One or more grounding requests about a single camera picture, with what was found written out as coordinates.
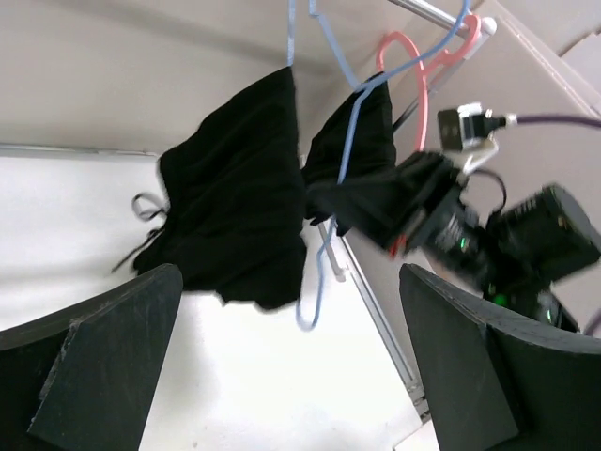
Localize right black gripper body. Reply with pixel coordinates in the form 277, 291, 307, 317
382, 150, 601, 292

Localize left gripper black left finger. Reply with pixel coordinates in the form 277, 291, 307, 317
1, 264, 183, 450

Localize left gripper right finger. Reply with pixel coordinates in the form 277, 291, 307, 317
399, 264, 600, 450

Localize black trousers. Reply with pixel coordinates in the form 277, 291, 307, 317
125, 67, 307, 311

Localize blue clothes hanger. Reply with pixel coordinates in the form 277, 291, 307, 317
285, 0, 473, 333

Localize black garment on hanger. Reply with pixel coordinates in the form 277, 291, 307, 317
300, 70, 400, 236

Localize pink clothes hanger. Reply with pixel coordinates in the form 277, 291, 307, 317
376, 14, 482, 151

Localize silver clothes rack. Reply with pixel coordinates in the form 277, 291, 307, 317
316, 0, 499, 283

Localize right aluminium rail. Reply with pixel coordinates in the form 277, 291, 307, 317
343, 232, 430, 422

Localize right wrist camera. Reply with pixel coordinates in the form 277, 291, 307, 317
437, 102, 499, 176

